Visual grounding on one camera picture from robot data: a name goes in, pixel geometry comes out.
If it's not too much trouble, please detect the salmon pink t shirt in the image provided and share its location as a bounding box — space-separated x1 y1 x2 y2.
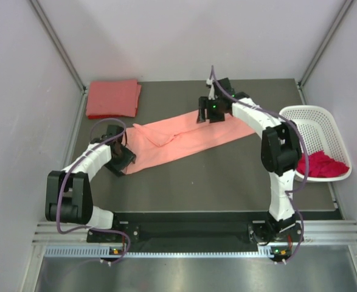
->
124 111 255 175

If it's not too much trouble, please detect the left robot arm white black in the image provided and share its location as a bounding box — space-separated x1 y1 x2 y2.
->
45 125 136 242

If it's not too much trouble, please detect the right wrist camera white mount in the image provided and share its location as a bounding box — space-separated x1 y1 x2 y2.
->
206 78 216 100

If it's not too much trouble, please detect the folded red t shirt stack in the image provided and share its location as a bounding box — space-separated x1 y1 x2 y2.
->
86 79 142 119

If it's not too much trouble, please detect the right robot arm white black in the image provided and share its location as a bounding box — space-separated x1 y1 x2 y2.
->
197 77 302 245

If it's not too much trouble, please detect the white perforated laundry basket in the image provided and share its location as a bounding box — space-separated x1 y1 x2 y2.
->
280 105 352 183

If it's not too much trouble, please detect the crimson t shirt in basket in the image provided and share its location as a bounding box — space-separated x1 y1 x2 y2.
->
296 151 350 178

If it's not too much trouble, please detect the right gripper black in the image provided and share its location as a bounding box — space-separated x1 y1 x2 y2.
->
196 97 224 125

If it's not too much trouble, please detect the aluminium rail with cable duct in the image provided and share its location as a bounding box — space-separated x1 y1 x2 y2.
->
32 220 357 260

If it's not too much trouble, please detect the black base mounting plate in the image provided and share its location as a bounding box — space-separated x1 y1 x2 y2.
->
52 209 342 253

